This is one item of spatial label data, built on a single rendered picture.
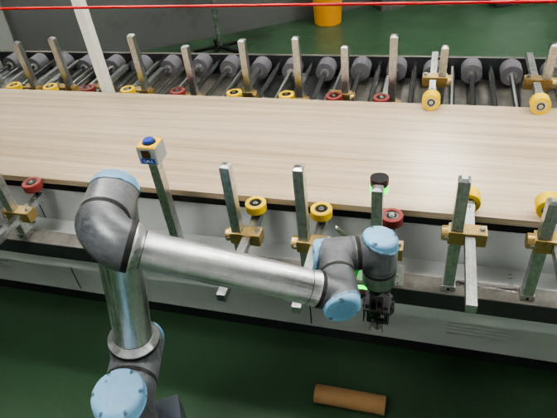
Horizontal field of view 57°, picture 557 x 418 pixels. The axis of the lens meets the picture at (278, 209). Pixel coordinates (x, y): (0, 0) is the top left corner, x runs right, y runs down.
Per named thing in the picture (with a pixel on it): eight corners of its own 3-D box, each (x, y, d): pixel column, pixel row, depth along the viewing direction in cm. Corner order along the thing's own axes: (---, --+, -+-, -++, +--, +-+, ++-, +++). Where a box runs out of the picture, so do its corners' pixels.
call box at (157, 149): (159, 167, 175) (153, 148, 170) (141, 166, 177) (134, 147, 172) (167, 156, 180) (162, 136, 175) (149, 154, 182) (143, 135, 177)
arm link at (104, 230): (62, 230, 102) (372, 300, 117) (79, 192, 111) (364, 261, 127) (57, 270, 108) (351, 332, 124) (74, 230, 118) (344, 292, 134)
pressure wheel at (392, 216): (400, 246, 184) (402, 221, 176) (378, 244, 186) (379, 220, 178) (402, 231, 189) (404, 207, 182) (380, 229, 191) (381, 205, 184)
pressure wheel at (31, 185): (31, 201, 228) (20, 179, 221) (49, 194, 230) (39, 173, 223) (32, 210, 222) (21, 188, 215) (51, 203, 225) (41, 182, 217)
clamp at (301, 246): (328, 257, 182) (327, 246, 178) (291, 252, 185) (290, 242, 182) (331, 245, 186) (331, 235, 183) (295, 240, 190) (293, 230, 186)
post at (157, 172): (185, 258, 204) (157, 163, 176) (173, 256, 205) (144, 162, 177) (189, 250, 207) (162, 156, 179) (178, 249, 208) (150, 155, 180)
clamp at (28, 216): (31, 224, 214) (26, 215, 211) (3, 221, 218) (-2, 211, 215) (39, 215, 219) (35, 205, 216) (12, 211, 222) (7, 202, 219)
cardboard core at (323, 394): (384, 409, 213) (312, 396, 221) (384, 419, 218) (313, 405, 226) (386, 391, 219) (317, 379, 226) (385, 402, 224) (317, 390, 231)
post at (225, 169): (247, 269, 199) (228, 167, 169) (239, 268, 200) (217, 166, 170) (250, 263, 202) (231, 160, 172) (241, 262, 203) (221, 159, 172)
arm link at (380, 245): (356, 224, 135) (395, 221, 134) (356, 259, 142) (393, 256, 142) (362, 248, 127) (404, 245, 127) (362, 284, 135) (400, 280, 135)
